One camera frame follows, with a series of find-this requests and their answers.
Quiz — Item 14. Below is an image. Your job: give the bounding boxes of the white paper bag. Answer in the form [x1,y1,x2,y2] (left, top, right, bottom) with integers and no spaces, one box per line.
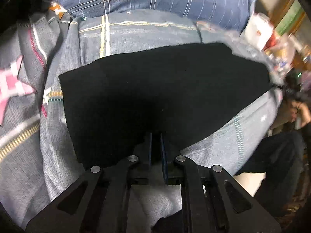
[243,12,275,50]

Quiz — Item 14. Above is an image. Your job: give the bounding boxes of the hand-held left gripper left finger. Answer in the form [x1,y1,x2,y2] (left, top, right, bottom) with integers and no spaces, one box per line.
[25,132,153,233]

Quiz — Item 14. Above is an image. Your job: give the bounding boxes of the person's right hand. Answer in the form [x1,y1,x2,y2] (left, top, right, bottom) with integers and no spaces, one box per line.
[290,100,311,128]

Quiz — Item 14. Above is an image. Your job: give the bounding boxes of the person's dark trouser leg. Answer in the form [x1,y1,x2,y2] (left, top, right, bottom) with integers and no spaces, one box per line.
[235,131,307,217]

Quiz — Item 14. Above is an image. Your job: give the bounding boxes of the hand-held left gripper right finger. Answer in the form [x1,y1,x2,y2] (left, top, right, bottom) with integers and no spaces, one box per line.
[160,132,282,233]

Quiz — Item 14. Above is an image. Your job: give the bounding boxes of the wooden furniture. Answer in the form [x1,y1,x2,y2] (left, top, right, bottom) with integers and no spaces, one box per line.
[267,0,308,37]

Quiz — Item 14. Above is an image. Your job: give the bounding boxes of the red plastic bag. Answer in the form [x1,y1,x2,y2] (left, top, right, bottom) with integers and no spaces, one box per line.
[263,32,281,52]

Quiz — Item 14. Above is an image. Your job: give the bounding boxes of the black pants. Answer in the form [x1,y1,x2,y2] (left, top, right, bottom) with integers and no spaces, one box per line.
[59,42,272,170]

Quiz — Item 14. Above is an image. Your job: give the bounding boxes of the grey star-print bedsheet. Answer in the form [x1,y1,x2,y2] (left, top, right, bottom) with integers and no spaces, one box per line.
[0,9,285,231]

